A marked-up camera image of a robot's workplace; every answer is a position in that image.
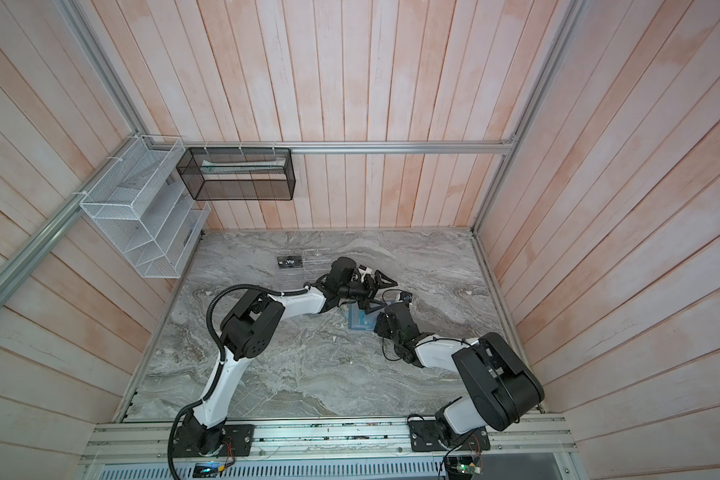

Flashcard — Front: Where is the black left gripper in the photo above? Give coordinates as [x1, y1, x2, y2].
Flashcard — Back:
[339, 269, 398, 313]

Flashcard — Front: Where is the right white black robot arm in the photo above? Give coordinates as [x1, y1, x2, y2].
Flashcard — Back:
[374, 302, 545, 441]

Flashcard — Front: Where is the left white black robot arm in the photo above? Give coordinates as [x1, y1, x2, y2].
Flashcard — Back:
[175, 257, 398, 454]

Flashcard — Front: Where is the clear acrylic card stand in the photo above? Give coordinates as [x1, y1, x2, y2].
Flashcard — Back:
[277, 253, 325, 270]

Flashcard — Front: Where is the black card in stand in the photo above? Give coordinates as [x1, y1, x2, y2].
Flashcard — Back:
[277, 255, 303, 269]

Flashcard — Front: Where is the white ventilation grille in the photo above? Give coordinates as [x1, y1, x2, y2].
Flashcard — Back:
[95, 459, 448, 480]

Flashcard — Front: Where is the black mesh basket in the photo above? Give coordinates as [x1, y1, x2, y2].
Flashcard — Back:
[177, 146, 296, 201]

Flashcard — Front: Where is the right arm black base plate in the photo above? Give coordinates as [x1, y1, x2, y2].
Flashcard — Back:
[407, 416, 491, 453]

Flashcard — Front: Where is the left black corrugated cable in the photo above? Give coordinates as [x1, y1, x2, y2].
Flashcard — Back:
[166, 283, 310, 480]

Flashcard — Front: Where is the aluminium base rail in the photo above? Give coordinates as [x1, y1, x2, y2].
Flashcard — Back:
[80, 412, 578, 465]

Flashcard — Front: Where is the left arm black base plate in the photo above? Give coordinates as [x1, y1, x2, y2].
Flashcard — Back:
[171, 424, 255, 458]

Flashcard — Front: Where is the white wire mesh shelf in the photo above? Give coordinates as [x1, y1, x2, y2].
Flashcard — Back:
[80, 135, 210, 279]

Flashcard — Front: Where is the aluminium frame rail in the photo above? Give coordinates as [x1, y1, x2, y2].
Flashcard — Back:
[0, 0, 589, 334]

